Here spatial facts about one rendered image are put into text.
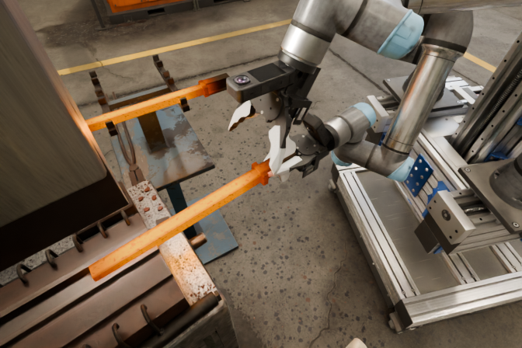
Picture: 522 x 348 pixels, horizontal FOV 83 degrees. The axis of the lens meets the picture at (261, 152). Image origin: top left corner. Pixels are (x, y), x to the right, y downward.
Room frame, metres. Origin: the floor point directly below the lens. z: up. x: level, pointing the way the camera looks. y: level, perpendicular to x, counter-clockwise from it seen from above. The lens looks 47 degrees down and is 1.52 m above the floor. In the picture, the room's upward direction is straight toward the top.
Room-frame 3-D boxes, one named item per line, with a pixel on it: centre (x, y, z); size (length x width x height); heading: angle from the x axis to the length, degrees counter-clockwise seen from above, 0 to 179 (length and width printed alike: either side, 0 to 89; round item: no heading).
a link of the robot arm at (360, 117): (0.61, -0.25, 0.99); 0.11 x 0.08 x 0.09; 127
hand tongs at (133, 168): (0.83, 0.54, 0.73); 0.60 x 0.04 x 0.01; 28
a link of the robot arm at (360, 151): (0.60, -0.27, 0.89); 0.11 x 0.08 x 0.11; 58
